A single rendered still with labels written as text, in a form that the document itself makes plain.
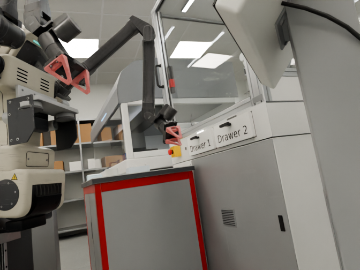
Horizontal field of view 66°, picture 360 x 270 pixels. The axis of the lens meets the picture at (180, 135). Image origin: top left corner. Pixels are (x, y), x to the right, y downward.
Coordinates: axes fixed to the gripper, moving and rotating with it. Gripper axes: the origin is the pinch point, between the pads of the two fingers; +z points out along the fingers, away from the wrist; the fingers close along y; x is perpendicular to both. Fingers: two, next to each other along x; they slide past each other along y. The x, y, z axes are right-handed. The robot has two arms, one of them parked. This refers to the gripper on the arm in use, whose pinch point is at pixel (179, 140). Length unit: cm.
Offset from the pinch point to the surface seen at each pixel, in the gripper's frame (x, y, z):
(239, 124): -25.2, -7.4, 8.4
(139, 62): -41, 1, -135
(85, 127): -46, 172, -375
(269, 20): 12, -53, 46
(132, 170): 7, 36, -36
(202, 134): -27.4, 11.7, -19.1
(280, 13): 7, -55, 45
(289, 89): -41, -24, 17
